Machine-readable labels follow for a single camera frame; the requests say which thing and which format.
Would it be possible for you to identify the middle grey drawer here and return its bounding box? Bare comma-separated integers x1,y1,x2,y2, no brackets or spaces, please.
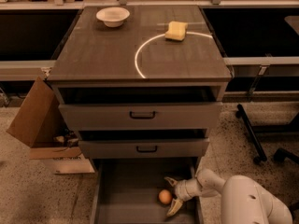
78,138,209,159

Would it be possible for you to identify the black middle drawer handle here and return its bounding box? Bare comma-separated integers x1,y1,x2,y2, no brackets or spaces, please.
136,146,158,153

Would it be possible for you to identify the orange fruit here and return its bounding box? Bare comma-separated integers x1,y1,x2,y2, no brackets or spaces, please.
158,189,173,204

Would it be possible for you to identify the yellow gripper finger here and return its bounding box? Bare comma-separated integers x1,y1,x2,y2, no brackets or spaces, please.
164,176,178,187
166,199,183,217

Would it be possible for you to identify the grey drawer cabinet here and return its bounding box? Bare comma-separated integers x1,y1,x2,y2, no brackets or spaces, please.
47,5,233,224

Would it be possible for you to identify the yellow sponge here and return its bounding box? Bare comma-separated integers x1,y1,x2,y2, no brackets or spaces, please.
165,21,188,41

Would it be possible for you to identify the bottom grey open drawer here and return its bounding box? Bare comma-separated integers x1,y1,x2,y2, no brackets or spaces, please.
90,158,202,224

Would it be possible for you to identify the white ceramic bowl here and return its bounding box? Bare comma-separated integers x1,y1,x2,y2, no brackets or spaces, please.
96,7,130,28

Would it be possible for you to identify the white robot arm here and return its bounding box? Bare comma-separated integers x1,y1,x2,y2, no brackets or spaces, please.
164,169,292,224

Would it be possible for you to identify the black top drawer handle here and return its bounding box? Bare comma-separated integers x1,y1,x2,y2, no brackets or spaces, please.
129,111,156,119

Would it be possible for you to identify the brown cardboard box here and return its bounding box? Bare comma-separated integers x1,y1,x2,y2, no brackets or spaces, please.
7,77,94,175

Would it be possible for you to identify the black office chair base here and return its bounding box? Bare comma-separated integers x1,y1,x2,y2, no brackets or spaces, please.
274,147,299,217

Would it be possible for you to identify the top grey drawer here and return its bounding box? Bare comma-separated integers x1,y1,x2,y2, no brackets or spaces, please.
59,102,222,131

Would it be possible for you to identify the black drawer handle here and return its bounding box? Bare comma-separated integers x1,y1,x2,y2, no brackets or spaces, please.
129,111,156,119
136,146,158,153

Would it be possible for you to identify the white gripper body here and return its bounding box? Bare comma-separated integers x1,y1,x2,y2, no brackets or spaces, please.
174,178,201,202

